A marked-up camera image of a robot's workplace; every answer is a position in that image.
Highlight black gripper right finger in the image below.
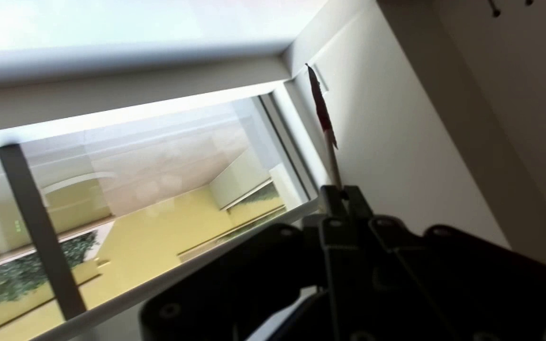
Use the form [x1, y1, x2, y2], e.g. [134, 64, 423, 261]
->
[341, 185, 460, 341]

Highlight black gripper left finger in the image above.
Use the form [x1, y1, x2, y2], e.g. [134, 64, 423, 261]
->
[303, 185, 375, 341]

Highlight packet with wooden stirrer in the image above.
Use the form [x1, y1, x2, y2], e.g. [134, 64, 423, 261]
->
[305, 64, 341, 187]

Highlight grey window frame post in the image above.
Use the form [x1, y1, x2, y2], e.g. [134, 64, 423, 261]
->
[0, 143, 85, 319]

